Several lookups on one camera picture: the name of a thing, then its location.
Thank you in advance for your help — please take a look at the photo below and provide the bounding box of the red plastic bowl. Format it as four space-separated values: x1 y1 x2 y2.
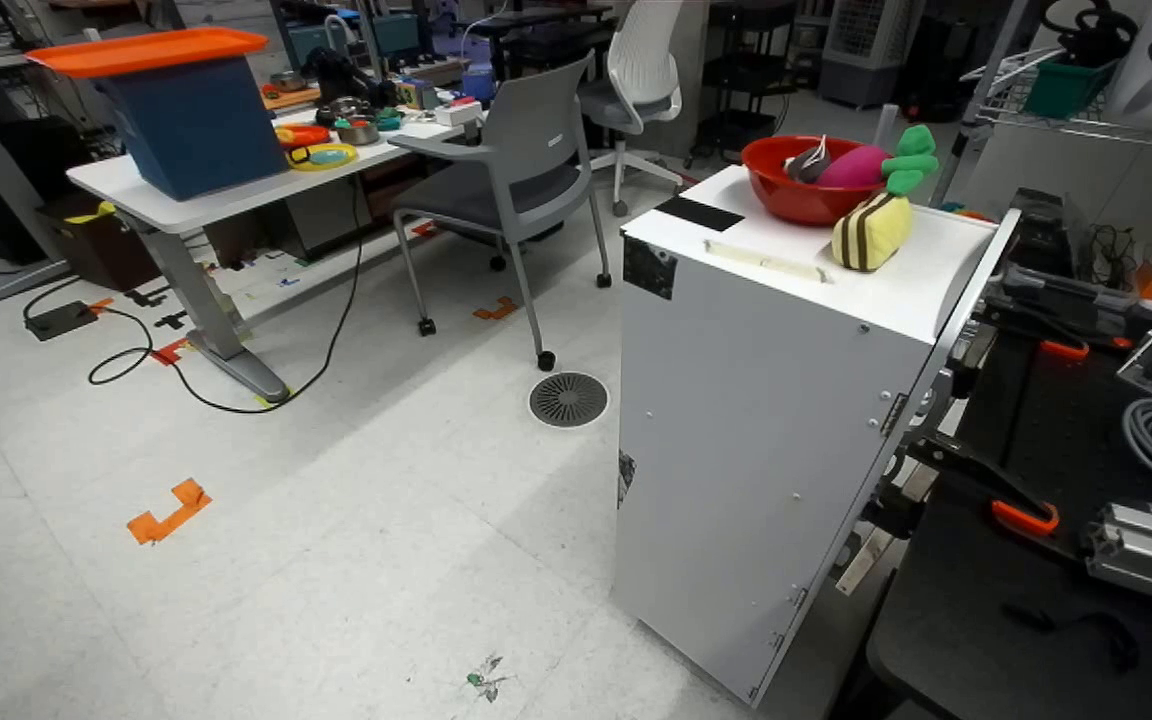
741 132 890 232

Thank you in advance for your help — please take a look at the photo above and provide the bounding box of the purple radish plush toy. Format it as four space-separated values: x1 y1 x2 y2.
817 120 943 201

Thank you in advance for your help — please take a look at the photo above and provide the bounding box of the white toy cupboard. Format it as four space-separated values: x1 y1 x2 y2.
607 159 1026 712

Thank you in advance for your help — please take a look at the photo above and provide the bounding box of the yellow striped plush toy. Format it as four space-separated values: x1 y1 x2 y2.
828 189 918 278

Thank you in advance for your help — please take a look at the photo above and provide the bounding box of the orange yellow toy pile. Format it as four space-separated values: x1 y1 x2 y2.
273 120 365 172

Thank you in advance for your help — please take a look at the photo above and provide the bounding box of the round grey floor drain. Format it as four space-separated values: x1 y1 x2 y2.
526 367 611 431

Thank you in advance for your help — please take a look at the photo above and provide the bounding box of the grey office chair on casters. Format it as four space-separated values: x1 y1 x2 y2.
393 7 616 378

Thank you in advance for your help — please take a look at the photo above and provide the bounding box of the white office chair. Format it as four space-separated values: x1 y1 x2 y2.
581 0 691 216

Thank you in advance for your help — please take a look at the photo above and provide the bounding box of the grey utensil in bowl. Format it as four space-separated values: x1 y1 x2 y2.
782 136 838 189

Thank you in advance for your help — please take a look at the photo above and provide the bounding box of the blue storage bin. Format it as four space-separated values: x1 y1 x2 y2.
95 51 293 204

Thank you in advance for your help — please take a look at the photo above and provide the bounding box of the white desk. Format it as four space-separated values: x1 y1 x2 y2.
64 112 490 404

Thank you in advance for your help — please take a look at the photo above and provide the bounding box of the black power adapter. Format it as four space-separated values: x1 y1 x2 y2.
21 296 100 345

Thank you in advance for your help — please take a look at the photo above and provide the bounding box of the black perforated table board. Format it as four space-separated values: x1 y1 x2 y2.
866 331 1152 720

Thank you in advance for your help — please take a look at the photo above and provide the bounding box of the orange bin lid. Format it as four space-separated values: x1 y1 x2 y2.
23 21 273 79

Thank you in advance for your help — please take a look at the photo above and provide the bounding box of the green plastic bin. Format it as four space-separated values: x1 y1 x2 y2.
1022 57 1119 120

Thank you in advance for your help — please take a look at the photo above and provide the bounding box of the black floor cable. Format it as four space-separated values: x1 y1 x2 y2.
85 172 380 422

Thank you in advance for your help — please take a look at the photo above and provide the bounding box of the orange bracket-shaped floor tape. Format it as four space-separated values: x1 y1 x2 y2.
124 477 216 547

